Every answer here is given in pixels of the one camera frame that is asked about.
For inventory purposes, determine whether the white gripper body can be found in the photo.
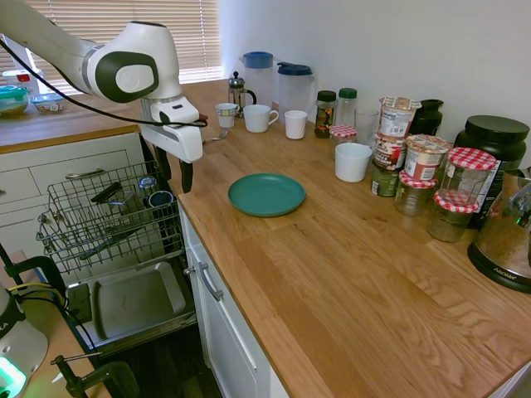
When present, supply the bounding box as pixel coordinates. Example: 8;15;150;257
140;122;205;164

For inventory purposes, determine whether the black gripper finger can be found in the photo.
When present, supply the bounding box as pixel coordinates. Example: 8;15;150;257
178;158;195;195
156;144;173;182

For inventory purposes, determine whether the silver metal fork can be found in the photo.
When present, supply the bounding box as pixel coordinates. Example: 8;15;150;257
201;129;231;145

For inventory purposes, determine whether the open steel dishwasher door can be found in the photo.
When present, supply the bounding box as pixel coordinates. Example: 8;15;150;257
66;260;198;354

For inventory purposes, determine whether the clear glass in rack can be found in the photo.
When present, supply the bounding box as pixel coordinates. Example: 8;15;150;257
137;175;158;197

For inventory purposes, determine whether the dark blue cup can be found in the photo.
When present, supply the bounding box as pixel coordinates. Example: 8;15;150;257
148;190;176;213

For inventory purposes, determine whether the patterned white cup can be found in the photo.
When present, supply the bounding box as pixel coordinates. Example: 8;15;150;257
214;102;241;129

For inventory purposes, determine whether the black kitchen utensil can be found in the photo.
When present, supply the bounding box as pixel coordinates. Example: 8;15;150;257
90;182;124;206

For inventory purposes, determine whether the glass French press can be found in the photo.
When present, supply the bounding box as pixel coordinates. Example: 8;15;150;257
227;70;258;119

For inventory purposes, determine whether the teal round plate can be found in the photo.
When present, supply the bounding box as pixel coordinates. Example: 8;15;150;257
227;172;307;219

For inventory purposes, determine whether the clear pitcher light blue lid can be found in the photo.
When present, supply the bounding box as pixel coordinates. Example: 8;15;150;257
238;51;276;111

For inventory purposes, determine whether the white drawer cabinet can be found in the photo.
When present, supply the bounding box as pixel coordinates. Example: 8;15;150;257
0;131;146;266

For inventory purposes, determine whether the ribbed white cup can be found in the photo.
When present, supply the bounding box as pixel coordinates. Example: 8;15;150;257
284;109;309;141

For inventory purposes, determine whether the clear pitcher dark blue lid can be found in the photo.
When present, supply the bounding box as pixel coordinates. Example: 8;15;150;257
271;61;319;124

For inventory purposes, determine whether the food container blue lid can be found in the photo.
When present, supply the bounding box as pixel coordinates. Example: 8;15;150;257
29;92;68;115

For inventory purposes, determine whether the filled spice jar green lid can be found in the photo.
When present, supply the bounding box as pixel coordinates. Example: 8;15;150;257
314;90;338;139

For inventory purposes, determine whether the large black clamp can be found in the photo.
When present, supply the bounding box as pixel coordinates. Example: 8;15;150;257
0;255;71;318

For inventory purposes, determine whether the small jar red checkered lid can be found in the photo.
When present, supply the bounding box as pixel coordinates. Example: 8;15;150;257
329;124;358;161

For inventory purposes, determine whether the plain white cup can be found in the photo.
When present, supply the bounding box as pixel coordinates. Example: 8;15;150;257
334;143;374;183

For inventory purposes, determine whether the food container green lid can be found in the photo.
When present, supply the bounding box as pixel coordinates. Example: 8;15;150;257
0;85;32;119

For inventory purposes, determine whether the white counter cabinet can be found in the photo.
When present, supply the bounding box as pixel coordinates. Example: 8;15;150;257
177;201;291;398

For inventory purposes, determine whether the empty clear jar green lid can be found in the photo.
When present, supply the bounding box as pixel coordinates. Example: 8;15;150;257
336;87;359;128

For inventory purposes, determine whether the clear drinking glass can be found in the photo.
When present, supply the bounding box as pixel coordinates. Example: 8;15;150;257
353;108;381;148

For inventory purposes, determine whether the dark green food tub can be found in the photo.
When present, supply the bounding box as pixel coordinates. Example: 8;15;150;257
370;160;402;198

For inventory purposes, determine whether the red printed yogurt tub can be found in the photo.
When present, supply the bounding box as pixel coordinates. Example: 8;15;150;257
373;133;409;172

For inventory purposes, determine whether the black clamp with screw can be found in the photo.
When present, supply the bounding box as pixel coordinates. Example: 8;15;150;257
50;353;141;398

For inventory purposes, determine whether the white yogurt tub foil lid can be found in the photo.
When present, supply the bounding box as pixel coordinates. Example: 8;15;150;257
378;96;423;139

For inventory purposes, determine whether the empty jar red checkered lid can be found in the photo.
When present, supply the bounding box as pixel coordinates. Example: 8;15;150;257
393;169;439;218

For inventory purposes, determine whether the red white tub foil lid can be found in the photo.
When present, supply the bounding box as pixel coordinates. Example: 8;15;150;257
402;133;454;181

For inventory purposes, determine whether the black bottle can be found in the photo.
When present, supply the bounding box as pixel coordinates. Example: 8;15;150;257
408;98;446;138

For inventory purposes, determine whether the dark jar red checkered lid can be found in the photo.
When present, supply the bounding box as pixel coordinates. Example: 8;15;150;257
426;191;480;244

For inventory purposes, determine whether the tall jar red checkered lid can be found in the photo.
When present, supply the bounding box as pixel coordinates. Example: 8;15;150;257
437;146;499;209

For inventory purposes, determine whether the large black protein tub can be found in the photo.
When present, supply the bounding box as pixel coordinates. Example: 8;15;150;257
453;114;531;230

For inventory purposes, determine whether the stainless steel electric kettle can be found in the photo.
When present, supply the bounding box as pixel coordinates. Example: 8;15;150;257
466;165;531;295

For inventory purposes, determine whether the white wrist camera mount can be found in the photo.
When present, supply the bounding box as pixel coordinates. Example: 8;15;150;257
149;98;201;126

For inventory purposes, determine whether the white mug with handle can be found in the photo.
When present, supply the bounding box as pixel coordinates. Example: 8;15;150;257
242;104;280;134

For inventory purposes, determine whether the silver drawer handle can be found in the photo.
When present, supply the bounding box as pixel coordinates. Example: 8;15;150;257
65;167;107;181

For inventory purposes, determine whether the wire dishwasher rack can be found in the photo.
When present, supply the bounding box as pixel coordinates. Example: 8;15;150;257
36;161;186;275

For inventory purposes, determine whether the silver cabinet door handle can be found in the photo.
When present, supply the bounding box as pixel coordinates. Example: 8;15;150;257
183;261;225;302

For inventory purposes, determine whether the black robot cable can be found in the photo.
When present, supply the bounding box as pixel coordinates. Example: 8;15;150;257
0;36;209;128

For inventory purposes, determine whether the yellow cable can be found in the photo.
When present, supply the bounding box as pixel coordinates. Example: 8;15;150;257
7;282;64;306

